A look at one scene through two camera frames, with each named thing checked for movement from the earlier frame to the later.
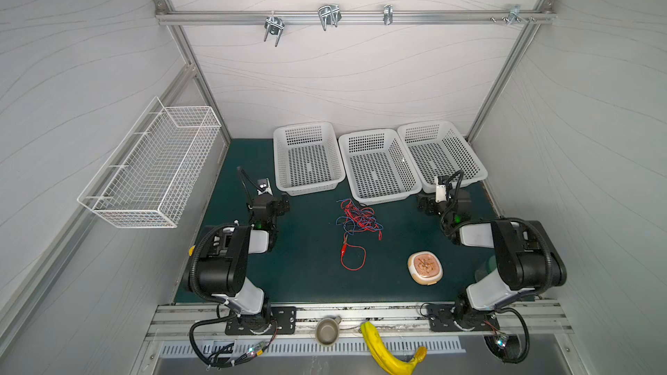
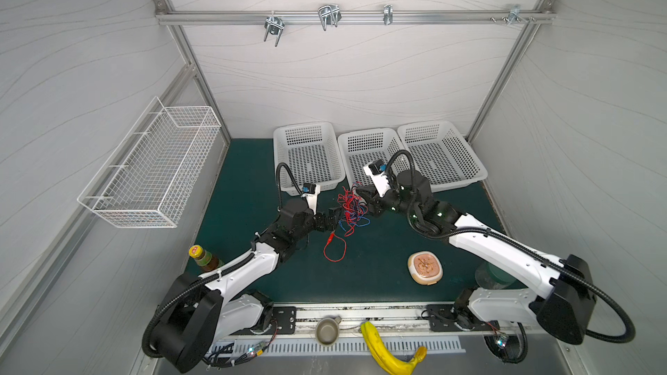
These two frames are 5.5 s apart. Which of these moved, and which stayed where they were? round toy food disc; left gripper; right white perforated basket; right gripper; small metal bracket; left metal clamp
Moved: right gripper; left gripper
Stayed: small metal bracket; right white perforated basket; left metal clamp; round toy food disc
